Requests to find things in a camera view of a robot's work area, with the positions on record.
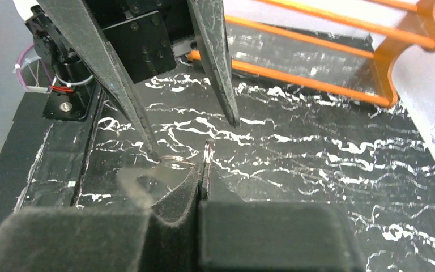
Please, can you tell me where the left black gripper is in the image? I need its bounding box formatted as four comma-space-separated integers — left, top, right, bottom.
38, 0, 240, 160

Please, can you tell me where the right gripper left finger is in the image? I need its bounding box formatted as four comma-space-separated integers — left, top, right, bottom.
0, 169, 200, 271

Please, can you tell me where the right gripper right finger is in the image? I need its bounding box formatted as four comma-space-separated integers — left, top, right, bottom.
198, 163, 366, 272

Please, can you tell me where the white keyring holder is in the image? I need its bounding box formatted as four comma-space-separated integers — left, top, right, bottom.
116, 139, 214, 208

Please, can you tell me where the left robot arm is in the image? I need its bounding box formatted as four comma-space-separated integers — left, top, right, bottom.
25, 1, 240, 159

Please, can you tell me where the orange wooden rack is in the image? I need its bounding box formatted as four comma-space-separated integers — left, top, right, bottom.
186, 0, 435, 109

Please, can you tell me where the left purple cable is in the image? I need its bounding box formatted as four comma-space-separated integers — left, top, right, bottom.
14, 43, 53, 93

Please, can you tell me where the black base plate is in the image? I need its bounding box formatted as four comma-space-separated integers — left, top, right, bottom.
0, 91, 102, 223

